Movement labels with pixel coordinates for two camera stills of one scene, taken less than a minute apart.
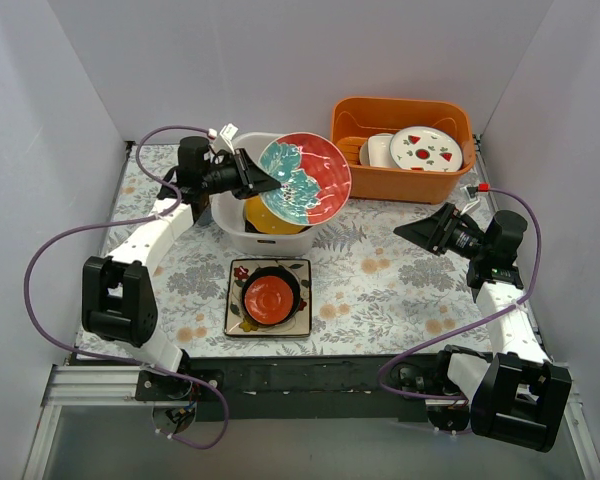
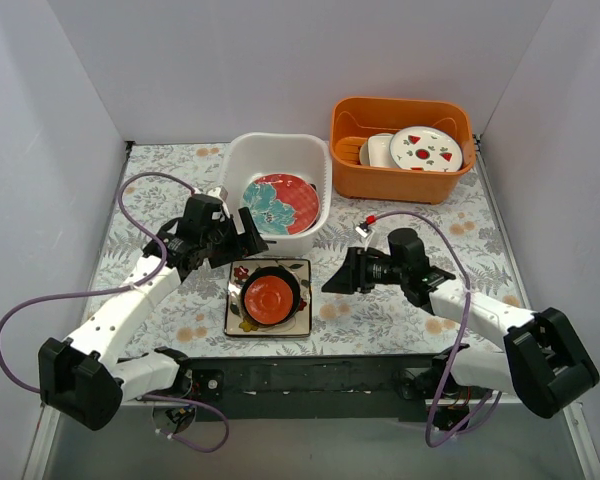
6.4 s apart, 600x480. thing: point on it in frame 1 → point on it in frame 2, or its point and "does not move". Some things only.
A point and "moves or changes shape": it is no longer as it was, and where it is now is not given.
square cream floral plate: x=238 y=324 does not move
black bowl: x=273 y=271 does not move
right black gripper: x=444 y=229 → x=357 y=270
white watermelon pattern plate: x=425 y=148 does not move
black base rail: x=278 y=387 does not move
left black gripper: x=245 y=173 → x=231 y=238
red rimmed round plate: x=315 y=177 moves or changes shape
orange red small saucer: x=268 y=300 does not move
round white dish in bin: x=364 y=153 does not move
